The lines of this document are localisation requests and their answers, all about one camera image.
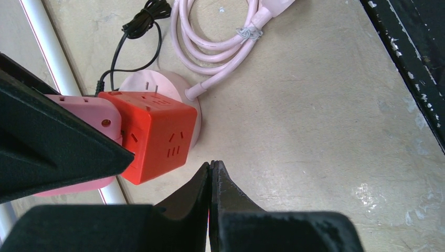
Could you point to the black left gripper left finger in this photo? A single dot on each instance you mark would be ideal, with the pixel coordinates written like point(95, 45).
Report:
point(178, 223)

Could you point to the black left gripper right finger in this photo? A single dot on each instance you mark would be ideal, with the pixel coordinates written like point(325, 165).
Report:
point(237, 223)

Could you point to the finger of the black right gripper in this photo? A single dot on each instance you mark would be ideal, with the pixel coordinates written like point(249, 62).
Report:
point(43, 145)

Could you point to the pink square charger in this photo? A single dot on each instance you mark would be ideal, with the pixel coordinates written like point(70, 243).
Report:
point(102, 115)

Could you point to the red cube socket adapter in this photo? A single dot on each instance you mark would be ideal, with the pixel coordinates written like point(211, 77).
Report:
point(156, 128)

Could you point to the black charger adapter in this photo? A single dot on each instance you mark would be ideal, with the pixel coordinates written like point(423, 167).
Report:
point(139, 46)

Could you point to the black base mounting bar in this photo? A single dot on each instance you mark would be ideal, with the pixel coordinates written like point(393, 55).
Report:
point(413, 34)

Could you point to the white PVC pipe frame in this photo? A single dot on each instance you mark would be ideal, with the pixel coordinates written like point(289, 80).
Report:
point(52, 52)

